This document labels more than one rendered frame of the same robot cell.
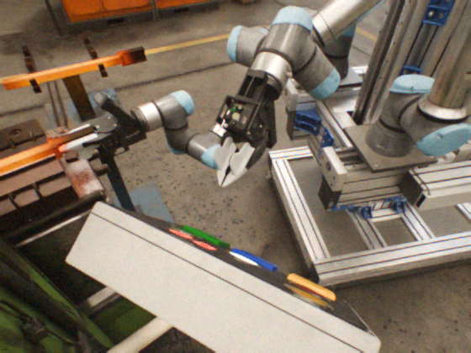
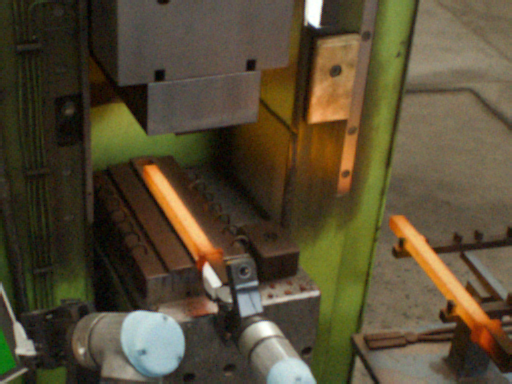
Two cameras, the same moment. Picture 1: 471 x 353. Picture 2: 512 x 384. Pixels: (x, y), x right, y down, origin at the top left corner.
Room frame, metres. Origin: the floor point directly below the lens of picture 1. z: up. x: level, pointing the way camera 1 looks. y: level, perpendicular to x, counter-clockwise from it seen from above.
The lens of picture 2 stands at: (0.89, -0.87, 1.94)
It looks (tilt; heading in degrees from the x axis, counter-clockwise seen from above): 34 degrees down; 106
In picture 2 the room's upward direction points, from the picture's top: 2 degrees clockwise
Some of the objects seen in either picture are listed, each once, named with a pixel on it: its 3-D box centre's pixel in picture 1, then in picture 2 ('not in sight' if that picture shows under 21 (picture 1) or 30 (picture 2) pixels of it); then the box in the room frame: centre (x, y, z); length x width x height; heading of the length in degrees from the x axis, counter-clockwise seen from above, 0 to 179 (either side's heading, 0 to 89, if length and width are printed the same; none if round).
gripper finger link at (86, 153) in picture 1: (82, 150); (210, 286); (0.58, 0.39, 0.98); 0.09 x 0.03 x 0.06; 130
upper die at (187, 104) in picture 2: not in sight; (163, 57); (0.42, 0.61, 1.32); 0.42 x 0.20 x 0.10; 127
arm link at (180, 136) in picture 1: (182, 137); not in sight; (0.75, 0.18, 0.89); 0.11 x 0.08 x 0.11; 51
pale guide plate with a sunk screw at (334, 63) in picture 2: not in sight; (331, 79); (0.71, 0.73, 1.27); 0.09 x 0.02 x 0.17; 37
